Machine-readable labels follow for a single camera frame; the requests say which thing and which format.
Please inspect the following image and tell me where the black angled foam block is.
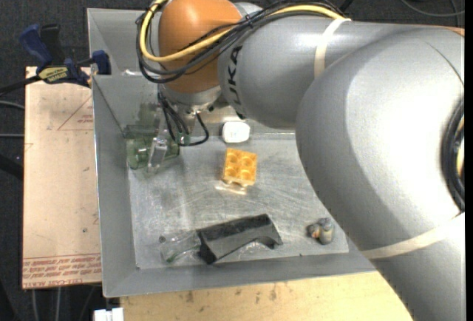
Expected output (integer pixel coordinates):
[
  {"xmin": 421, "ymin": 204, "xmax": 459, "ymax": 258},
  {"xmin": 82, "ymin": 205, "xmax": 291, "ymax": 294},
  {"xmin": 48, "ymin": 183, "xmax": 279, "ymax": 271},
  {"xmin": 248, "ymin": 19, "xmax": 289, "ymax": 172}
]
[{"xmin": 195, "ymin": 213, "xmax": 285, "ymax": 266}]

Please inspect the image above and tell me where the yellow toy building brick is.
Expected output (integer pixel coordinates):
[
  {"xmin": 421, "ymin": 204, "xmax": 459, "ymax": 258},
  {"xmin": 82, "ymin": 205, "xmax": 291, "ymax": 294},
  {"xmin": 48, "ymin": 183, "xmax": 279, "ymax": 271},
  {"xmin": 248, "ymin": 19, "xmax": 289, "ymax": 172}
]
[{"xmin": 215, "ymin": 147, "xmax": 259, "ymax": 196}]

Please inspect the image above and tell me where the clear plastic bottle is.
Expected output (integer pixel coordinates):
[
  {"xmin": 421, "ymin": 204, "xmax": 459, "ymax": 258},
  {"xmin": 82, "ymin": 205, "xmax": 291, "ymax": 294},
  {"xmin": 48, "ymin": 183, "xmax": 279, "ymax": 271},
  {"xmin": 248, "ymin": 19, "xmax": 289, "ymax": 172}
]
[{"xmin": 158, "ymin": 230, "xmax": 203, "ymax": 264}]

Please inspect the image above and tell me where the grey metal bin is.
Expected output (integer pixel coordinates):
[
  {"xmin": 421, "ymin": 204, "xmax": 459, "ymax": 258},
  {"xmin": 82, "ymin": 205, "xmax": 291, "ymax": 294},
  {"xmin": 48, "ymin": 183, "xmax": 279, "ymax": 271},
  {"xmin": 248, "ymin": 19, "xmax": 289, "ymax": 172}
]
[{"xmin": 86, "ymin": 7, "xmax": 378, "ymax": 299}]

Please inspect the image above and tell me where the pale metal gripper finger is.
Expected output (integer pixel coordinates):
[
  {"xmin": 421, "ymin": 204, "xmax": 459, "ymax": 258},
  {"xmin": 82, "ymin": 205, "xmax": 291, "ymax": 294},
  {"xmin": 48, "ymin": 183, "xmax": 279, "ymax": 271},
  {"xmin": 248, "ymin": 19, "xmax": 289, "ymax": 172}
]
[
  {"xmin": 146, "ymin": 144, "xmax": 157, "ymax": 175},
  {"xmin": 154, "ymin": 138, "xmax": 169, "ymax": 169}
]

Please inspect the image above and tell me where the small white box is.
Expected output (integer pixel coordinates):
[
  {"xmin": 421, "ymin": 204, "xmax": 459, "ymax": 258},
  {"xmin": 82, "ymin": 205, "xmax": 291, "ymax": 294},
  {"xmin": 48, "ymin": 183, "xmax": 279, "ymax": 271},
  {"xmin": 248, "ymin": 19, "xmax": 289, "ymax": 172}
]
[{"xmin": 221, "ymin": 121, "xmax": 252, "ymax": 144}]

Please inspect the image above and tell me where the brown cardboard board, red print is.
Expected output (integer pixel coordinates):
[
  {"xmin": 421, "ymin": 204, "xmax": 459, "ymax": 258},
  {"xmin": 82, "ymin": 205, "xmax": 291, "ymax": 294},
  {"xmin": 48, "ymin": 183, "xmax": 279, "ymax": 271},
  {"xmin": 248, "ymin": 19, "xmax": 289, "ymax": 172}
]
[{"xmin": 21, "ymin": 65, "xmax": 103, "ymax": 290}]

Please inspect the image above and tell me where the small grey toy animal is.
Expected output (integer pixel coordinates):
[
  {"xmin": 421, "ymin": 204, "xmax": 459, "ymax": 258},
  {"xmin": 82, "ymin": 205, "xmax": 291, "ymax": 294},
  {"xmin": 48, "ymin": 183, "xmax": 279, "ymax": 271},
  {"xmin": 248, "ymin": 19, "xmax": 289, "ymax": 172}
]
[{"xmin": 306, "ymin": 217, "xmax": 336, "ymax": 246}]

